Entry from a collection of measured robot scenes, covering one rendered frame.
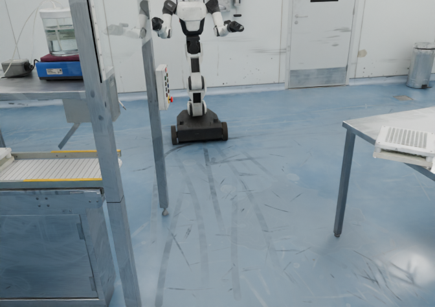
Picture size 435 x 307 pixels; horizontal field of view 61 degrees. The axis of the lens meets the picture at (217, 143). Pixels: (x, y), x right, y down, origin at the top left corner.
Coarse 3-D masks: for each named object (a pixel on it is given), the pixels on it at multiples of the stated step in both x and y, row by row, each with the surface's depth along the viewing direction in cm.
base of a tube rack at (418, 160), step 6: (390, 150) 173; (378, 156) 171; (384, 156) 170; (390, 156) 169; (396, 156) 167; (402, 156) 167; (408, 156) 167; (414, 156) 167; (420, 156) 167; (426, 156) 167; (402, 162) 167; (408, 162) 166; (414, 162) 164; (420, 162) 163; (426, 162) 162; (432, 162) 162
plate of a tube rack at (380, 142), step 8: (384, 128) 185; (392, 128) 185; (400, 128) 184; (384, 136) 176; (432, 136) 175; (376, 144) 170; (384, 144) 168; (392, 144) 168; (400, 144) 168; (432, 144) 167; (408, 152) 164; (416, 152) 162; (424, 152) 161; (432, 152) 160
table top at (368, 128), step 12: (432, 108) 229; (348, 120) 215; (360, 120) 214; (372, 120) 213; (384, 120) 213; (396, 120) 212; (408, 120) 212; (420, 120) 211; (432, 120) 211; (360, 132) 201; (372, 132) 199; (432, 132) 196; (420, 168) 165; (432, 168) 162; (432, 180) 159
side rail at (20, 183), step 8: (0, 184) 155; (8, 184) 155; (16, 184) 155; (24, 184) 155; (32, 184) 155; (40, 184) 155; (48, 184) 155; (56, 184) 155; (64, 184) 155; (72, 184) 155; (80, 184) 155; (88, 184) 155; (96, 184) 155
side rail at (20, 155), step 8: (16, 152) 180; (24, 152) 180; (32, 152) 180; (40, 152) 180; (48, 152) 179; (64, 152) 179; (72, 152) 179; (80, 152) 179; (88, 152) 179; (96, 152) 179; (120, 152) 180
